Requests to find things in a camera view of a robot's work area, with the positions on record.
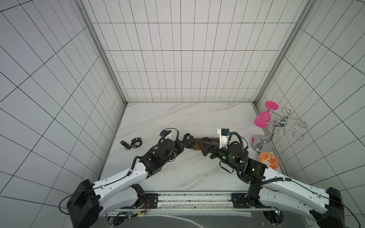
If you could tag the pink plastic wine glass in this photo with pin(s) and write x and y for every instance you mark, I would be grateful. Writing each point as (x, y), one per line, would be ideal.
(264, 118)

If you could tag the black rectangular smart watch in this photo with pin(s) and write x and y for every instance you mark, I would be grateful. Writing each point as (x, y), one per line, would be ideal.
(135, 143)

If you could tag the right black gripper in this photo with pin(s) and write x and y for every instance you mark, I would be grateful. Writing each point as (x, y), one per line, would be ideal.
(210, 148)

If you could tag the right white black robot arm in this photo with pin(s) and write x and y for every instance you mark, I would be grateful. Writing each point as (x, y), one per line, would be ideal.
(271, 189)

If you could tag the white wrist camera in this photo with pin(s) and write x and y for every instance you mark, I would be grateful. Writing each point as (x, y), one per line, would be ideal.
(165, 134)
(223, 137)

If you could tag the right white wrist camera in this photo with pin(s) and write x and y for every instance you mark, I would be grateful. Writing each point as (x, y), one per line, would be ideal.
(223, 137)

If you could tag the silver wire glass rack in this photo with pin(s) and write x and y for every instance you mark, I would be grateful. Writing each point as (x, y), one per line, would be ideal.
(279, 122)

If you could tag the aluminium mounting rail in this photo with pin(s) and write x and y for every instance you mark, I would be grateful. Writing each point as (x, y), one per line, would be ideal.
(196, 201)

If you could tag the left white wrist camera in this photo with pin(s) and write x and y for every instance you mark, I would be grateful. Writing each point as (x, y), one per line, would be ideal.
(165, 134)

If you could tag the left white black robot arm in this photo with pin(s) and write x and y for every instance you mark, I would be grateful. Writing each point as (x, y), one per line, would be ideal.
(92, 200)

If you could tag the orange patterned plate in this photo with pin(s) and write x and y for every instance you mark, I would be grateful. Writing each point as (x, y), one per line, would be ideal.
(269, 159)

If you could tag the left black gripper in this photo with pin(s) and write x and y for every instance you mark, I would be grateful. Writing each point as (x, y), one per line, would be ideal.
(180, 148)

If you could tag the black round wrist watch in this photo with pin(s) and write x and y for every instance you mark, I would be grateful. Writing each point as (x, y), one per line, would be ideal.
(189, 141)

